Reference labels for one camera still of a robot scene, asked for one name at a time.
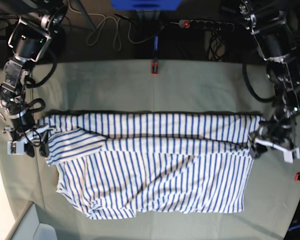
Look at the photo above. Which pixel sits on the black power strip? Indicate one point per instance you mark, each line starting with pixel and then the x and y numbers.
pixel 206 25

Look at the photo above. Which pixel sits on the white bin at lower left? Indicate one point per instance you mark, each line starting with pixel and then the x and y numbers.
pixel 28 227

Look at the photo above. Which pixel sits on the orange clamp at back centre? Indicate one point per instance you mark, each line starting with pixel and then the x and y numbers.
pixel 155 60

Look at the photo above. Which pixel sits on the blue box on stand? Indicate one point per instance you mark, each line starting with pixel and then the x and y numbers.
pixel 130 5

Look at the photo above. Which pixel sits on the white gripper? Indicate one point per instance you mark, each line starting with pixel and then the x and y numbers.
pixel 258 146
pixel 22 142

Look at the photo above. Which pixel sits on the green table cloth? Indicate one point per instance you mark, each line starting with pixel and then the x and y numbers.
pixel 271 196

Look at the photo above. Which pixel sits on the blue white striped t-shirt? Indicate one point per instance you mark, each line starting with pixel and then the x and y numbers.
pixel 113 166

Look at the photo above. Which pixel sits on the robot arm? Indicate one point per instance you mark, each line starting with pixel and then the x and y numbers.
pixel 38 23
pixel 267 23

